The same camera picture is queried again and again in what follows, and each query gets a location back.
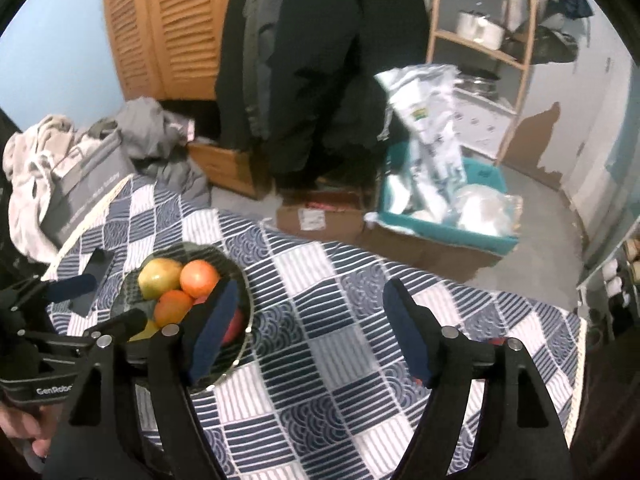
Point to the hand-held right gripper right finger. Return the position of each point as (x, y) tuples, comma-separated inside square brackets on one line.
[(407, 330)]

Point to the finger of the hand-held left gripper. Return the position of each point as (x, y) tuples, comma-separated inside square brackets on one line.
[(127, 321), (70, 287)]

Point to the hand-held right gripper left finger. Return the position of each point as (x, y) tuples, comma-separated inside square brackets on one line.
[(215, 330)]

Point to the yellow-green apple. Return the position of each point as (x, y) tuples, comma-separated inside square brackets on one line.
[(148, 332), (157, 277)]

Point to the glass bowl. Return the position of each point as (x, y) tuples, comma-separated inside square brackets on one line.
[(129, 290)]

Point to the orange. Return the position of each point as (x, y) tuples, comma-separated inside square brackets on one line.
[(200, 277), (172, 307)]

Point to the person's left hand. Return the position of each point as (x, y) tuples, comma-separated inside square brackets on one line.
[(25, 425)]

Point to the black phone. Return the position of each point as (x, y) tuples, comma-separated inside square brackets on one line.
[(97, 262)]

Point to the blue white patterned tablecloth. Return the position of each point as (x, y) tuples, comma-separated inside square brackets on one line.
[(350, 310)]

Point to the large cardboard box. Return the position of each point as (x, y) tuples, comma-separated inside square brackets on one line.
[(425, 255)]

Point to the teal bin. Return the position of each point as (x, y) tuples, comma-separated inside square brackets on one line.
[(450, 235)]

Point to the grey bag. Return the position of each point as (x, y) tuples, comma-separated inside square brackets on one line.
[(85, 180)]

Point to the beige cloth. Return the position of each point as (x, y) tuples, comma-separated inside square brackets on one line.
[(25, 170)]

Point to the labelled cardboard box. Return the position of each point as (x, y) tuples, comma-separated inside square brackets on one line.
[(315, 220)]

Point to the clear plastic bag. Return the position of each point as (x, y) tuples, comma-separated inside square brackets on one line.
[(487, 210)]

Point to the wooden crate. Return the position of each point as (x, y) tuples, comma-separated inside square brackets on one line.
[(225, 165)]

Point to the grey garment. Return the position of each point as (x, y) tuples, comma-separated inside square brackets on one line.
[(145, 125)]

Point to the small pink box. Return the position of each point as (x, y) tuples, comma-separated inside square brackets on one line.
[(190, 130)]

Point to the white printed plastic bag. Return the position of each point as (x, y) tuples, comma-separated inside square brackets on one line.
[(430, 130)]

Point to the white patterned box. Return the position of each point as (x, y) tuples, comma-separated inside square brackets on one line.
[(482, 120)]

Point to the metal basin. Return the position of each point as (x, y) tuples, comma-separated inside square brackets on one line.
[(480, 85)]

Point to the louvered wooden door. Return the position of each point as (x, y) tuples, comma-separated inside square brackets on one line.
[(165, 25)]

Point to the wooden shelf rack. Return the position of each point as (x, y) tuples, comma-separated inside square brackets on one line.
[(522, 75)]

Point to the dark hanging coats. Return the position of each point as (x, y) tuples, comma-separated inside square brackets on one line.
[(320, 60)]

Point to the metal pot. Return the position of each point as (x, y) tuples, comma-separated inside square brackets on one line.
[(480, 30)]

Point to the dark bag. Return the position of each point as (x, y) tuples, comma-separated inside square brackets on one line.
[(555, 45)]

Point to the dark blue cloth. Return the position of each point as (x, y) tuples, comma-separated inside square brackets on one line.
[(572, 2)]

